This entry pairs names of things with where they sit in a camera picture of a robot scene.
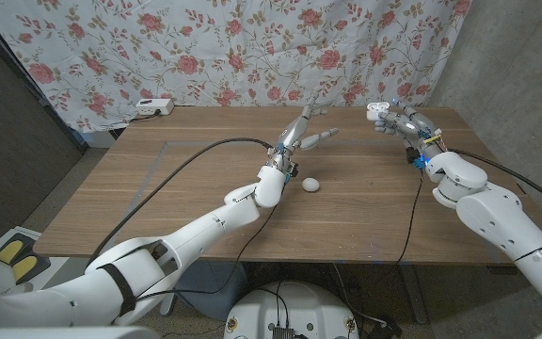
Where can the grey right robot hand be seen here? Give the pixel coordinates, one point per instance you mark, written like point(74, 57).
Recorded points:
point(407, 124)

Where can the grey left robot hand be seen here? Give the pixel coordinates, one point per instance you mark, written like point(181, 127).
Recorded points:
point(294, 132)

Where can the white AirPods case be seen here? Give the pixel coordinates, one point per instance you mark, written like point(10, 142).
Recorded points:
point(375, 112)

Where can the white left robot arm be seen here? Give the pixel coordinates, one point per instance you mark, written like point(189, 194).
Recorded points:
point(181, 240)

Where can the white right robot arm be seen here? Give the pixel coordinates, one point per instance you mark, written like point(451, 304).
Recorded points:
point(501, 216)

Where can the white egg-shaped object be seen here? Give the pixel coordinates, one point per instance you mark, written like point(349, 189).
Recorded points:
point(310, 184)

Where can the floral backdrop cloth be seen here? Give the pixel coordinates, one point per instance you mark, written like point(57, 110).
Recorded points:
point(252, 47)

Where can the white power strip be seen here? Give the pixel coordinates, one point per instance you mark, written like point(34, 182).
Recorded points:
point(154, 107)

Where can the grey table leg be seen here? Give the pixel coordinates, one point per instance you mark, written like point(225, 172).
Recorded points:
point(414, 292)

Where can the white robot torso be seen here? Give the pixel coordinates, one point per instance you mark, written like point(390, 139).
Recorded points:
point(299, 306)

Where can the white box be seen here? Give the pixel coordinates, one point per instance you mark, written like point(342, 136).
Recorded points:
point(97, 139)

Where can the black power adapter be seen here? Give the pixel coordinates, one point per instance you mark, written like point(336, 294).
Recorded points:
point(386, 329)

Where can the yellow and black foot pedal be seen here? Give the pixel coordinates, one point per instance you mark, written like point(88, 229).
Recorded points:
point(12, 249)

